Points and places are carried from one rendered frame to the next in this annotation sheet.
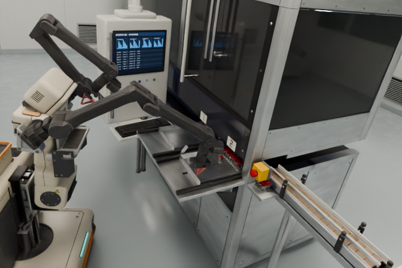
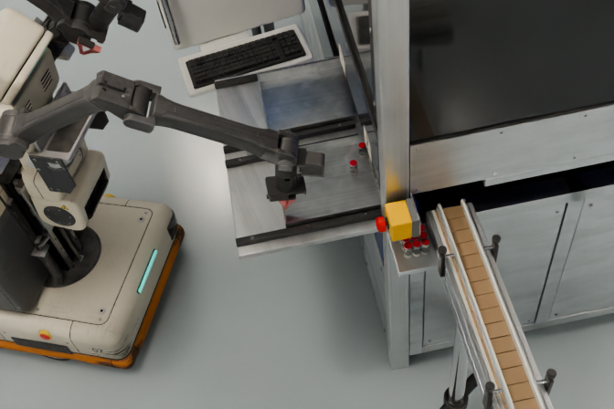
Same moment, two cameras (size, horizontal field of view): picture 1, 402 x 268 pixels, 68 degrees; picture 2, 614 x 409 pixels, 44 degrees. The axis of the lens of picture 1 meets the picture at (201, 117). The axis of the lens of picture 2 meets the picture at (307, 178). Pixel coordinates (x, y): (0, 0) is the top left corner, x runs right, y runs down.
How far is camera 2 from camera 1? 0.97 m
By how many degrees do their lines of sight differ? 33
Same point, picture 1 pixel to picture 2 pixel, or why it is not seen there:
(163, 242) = (302, 273)
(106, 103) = (62, 113)
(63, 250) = (112, 280)
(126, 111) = (210, 23)
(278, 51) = (378, 11)
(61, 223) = (114, 229)
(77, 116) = (28, 130)
